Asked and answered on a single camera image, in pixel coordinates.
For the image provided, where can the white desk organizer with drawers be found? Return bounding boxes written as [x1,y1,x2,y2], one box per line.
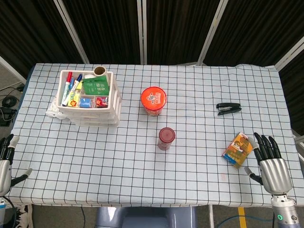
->
[56,69,122,128]

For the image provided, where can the clear plastic wrapped packet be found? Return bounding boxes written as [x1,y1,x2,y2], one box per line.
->
[45,95,70,121]

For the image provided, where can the blue-capped marker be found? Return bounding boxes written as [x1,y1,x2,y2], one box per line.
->
[63,74,83,105]

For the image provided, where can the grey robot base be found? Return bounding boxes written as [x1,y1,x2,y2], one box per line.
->
[95,206,198,228]

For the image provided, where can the checkered tablecloth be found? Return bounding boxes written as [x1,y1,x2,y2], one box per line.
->
[4,63,304,208]

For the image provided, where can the orange instant noodle cup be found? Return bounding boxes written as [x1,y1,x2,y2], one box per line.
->
[140,86,167,117]

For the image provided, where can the yellow lion eraser pack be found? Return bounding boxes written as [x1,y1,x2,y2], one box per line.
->
[68,92,81,107]

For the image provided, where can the orange cartoon card box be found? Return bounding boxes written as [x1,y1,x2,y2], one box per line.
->
[221,132,257,169]

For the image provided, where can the red-capped marker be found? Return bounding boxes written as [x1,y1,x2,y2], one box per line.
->
[61,71,73,106]

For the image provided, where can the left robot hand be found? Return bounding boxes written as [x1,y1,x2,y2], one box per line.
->
[0,134,33,197]

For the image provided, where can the cardboard tube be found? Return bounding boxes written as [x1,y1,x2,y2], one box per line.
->
[93,66,107,77]

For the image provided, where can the blue packet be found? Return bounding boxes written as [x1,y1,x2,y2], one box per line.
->
[79,97,93,108]

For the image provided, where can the green tea packet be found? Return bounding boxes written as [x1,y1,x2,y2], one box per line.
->
[82,76,110,96]

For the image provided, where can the black stapler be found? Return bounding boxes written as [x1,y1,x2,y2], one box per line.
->
[216,102,242,116]

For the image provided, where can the dark folding screen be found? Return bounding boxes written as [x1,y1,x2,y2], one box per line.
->
[0,0,304,130]

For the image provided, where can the red cartoon packet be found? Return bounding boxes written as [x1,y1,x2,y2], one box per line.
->
[95,96,109,108]

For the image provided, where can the blue floor cable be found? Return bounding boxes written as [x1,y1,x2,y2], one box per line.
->
[215,213,274,228]

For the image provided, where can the black floor cables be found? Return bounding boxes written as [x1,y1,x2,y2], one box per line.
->
[0,85,25,127]

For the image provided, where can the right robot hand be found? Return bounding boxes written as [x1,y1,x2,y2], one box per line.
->
[244,132,293,194]

